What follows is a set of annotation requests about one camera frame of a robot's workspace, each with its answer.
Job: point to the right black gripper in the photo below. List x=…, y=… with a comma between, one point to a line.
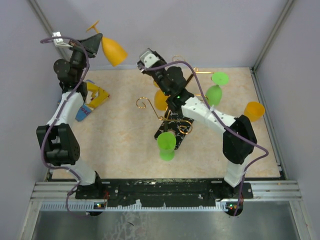
x=161, y=59

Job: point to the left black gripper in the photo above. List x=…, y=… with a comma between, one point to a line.
x=91, y=44

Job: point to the orange goblet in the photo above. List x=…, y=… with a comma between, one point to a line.
x=113, y=51
x=160, y=100
x=254, y=111

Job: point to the gold wine glass rack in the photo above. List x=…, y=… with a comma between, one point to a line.
x=173, y=120

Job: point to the green goblet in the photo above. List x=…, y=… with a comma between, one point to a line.
x=166, y=143
x=214, y=93

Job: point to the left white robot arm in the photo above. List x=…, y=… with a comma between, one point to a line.
x=59, y=147

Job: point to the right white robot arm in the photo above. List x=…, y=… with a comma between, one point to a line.
x=238, y=137

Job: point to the blue yellow box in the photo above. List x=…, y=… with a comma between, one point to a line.
x=96, y=96

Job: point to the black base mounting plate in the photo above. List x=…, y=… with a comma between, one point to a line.
x=159, y=192

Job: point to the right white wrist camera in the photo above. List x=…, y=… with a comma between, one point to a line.
x=148, y=58

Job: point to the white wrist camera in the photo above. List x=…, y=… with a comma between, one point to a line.
x=59, y=42
x=148, y=58

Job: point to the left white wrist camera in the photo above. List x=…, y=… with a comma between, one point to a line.
x=59, y=42

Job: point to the aluminium frame rail front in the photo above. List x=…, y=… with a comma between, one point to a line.
x=283, y=190

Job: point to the white cable duct strip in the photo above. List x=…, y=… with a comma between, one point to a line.
x=99, y=206

